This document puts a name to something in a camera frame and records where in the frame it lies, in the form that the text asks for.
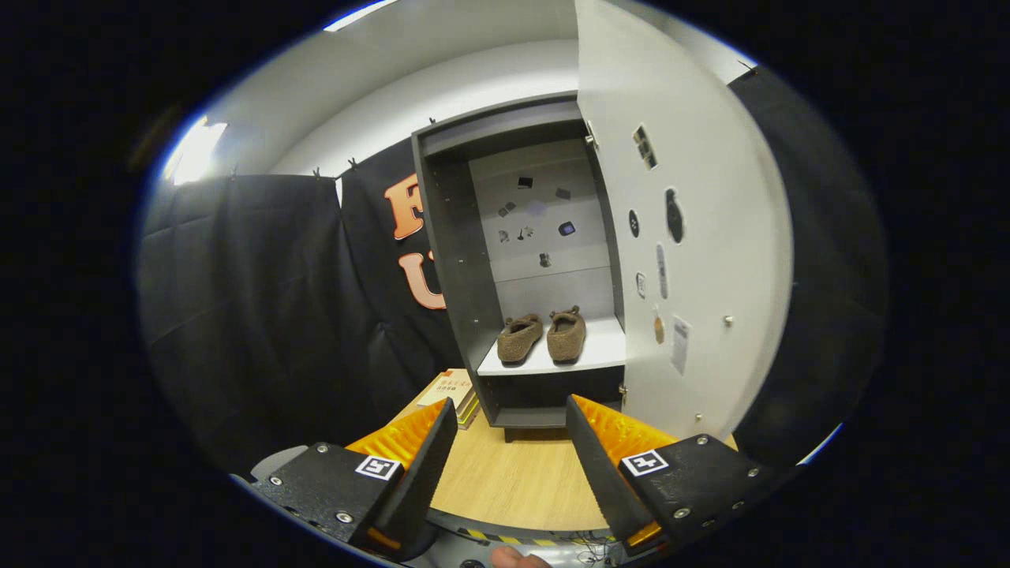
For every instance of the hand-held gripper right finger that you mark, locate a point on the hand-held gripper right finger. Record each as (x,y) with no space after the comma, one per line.
(604,473)

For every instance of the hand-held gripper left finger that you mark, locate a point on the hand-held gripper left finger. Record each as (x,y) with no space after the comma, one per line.
(426,473)

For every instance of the brown fuzzy shoe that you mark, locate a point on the brown fuzzy shoe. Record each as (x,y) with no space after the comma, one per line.
(566,339)
(519,341)

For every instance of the dark grey shoe cabinet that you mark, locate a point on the dark grey shoe cabinet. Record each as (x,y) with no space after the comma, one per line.
(465,276)

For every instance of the beige shoe cabinet door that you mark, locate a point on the beige shoe cabinet door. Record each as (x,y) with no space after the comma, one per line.
(710,237)

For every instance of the yellow edged book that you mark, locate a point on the yellow edged book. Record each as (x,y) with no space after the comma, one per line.
(467,410)

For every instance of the white orange cover book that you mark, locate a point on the white orange cover book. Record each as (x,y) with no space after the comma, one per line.
(450,388)

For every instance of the yellow black striped tape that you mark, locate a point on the yellow black striped tape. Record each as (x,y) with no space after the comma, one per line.
(505,539)

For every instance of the black backdrop cloth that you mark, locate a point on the black backdrop cloth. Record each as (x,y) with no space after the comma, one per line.
(260,315)

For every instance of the ceiling light panel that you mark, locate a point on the ceiling light panel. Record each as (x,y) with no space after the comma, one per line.
(359,14)
(193,150)

